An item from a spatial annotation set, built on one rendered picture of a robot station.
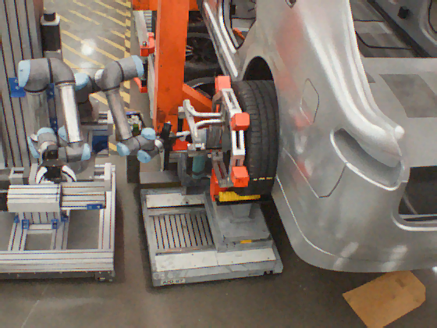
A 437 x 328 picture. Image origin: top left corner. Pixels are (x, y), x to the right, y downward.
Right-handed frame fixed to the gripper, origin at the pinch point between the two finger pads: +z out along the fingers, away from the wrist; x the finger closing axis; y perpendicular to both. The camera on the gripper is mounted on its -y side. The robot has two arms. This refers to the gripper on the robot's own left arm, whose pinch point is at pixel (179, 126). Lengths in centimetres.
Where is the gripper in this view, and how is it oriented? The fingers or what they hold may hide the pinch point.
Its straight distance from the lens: 308.8
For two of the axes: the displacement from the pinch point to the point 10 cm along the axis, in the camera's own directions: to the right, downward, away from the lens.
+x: 8.3, 4.3, -3.6
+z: 5.5, -5.1, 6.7
